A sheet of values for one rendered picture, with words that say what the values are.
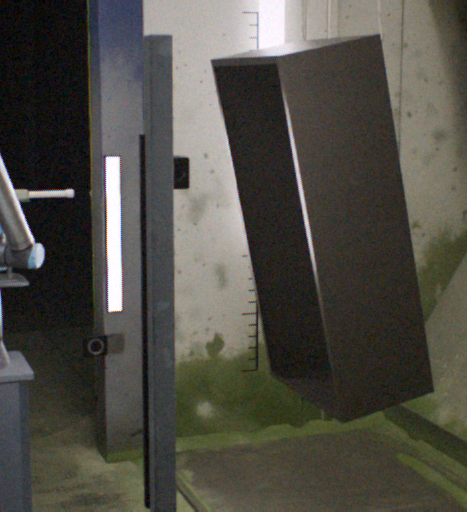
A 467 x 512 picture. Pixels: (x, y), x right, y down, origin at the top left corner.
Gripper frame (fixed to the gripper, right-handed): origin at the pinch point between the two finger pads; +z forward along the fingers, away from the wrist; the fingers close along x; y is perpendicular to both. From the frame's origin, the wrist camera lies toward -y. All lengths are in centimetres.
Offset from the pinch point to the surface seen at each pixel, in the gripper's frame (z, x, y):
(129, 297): -7, 56, 41
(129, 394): -8, 54, 82
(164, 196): -199, 14, -26
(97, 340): -10, 42, 57
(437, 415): -52, 174, 94
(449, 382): -48, 183, 82
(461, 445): -74, 172, 98
